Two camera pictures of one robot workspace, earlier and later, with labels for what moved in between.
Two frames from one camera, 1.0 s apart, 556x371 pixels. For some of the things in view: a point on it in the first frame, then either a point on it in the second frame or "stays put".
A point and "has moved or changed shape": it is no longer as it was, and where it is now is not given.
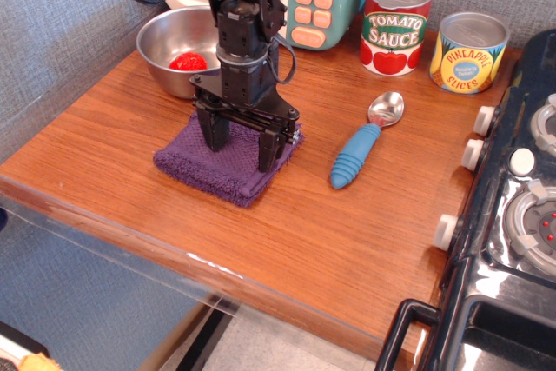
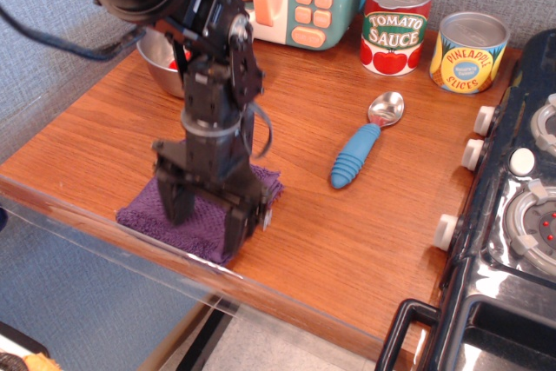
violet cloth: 232,175 has moved or changed shape
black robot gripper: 248,89 to 214,155
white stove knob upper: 483,120 stays put
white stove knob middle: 471,154 stays put
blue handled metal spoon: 385,109 stays put
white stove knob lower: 445,231 stays put
